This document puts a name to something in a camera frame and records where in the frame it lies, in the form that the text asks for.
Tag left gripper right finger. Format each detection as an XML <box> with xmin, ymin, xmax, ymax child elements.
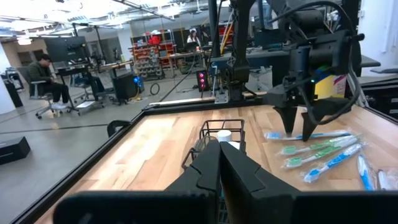
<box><xmin>220</xmin><ymin>141</ymin><xmax>300</xmax><ymax>224</ymax></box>

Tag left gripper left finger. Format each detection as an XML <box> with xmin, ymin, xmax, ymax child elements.
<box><xmin>166</xmin><ymin>139</ymin><xmax>222</xmax><ymax>224</ymax></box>

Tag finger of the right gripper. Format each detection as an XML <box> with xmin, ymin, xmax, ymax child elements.
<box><xmin>300</xmin><ymin>98</ymin><xmax>353</xmax><ymax>142</ymax></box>
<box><xmin>273</xmin><ymin>105</ymin><xmax>299</xmax><ymax>136</ymax></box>

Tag blue white toothbrush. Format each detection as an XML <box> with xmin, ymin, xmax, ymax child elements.
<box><xmin>356</xmin><ymin>153</ymin><xmax>376</xmax><ymax>191</ymax></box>
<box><xmin>264</xmin><ymin>129</ymin><xmax>352</xmax><ymax>141</ymax></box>
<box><xmin>302</xmin><ymin>142</ymin><xmax>364</xmax><ymax>184</ymax></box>

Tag green white toothbrush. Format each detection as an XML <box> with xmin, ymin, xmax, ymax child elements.
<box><xmin>277</xmin><ymin>134</ymin><xmax>360</xmax><ymax>156</ymax></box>
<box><xmin>282</xmin><ymin>143</ymin><xmax>346</xmax><ymax>169</ymax></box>

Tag teal mouthwash bottle white cap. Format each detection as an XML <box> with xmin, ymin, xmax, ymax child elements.
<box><xmin>216</xmin><ymin>129</ymin><xmax>233</xmax><ymax>143</ymax></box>

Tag purple white toothbrush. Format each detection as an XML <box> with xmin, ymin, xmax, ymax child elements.
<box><xmin>377</xmin><ymin>167</ymin><xmax>398</xmax><ymax>191</ymax></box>

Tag yellow poster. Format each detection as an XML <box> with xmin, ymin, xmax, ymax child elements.
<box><xmin>313</xmin><ymin>65</ymin><xmax>348</xmax><ymax>99</ymax></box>

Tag black drawer cabinet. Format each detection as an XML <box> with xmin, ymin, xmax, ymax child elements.
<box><xmin>357</xmin><ymin>74</ymin><xmax>398</xmax><ymax>119</ymax></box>

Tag computer tower red lights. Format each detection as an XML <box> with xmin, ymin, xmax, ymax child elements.
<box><xmin>195</xmin><ymin>70</ymin><xmax>210</xmax><ymax>92</ymax></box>

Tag black computer tower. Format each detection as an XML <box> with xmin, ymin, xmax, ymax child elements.
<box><xmin>111</xmin><ymin>72</ymin><xmax>144</xmax><ymax>102</ymax></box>

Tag red parts shelf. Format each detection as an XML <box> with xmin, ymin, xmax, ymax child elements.
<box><xmin>132</xmin><ymin>43</ymin><xmax>165</xmax><ymax>79</ymax></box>

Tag person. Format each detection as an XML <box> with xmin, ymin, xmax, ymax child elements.
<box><xmin>27</xmin><ymin>53</ymin><xmax>71</xmax><ymax>110</ymax></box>
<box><xmin>186</xmin><ymin>27</ymin><xmax>201</xmax><ymax>47</ymax></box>

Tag wooden desk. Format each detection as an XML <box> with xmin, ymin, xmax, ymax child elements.
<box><xmin>55</xmin><ymin>60</ymin><xmax>134</xmax><ymax>113</ymax></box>

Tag black monitor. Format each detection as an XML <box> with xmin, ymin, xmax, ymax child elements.
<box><xmin>43</xmin><ymin>36</ymin><xmax>90</xmax><ymax>63</ymax></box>

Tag grey office chair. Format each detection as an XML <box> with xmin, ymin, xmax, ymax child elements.
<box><xmin>29</xmin><ymin>67</ymin><xmax>81</xmax><ymax>119</ymax></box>

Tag black box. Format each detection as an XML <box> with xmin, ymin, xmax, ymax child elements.
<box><xmin>0</xmin><ymin>136</ymin><xmax>31</xmax><ymax>166</ymax></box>

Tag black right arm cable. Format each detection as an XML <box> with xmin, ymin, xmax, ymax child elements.
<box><xmin>269</xmin><ymin>0</ymin><xmax>363</xmax><ymax>126</ymax></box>

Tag black wire caddy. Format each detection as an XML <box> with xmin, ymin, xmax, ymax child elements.
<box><xmin>182</xmin><ymin>119</ymin><xmax>246</xmax><ymax>170</ymax></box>

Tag black table frame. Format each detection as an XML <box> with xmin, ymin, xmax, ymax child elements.
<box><xmin>11</xmin><ymin>98</ymin><xmax>398</xmax><ymax>224</ymax></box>

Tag black frame handle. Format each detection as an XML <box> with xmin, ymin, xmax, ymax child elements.
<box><xmin>107</xmin><ymin>120</ymin><xmax>131</xmax><ymax>138</ymax></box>

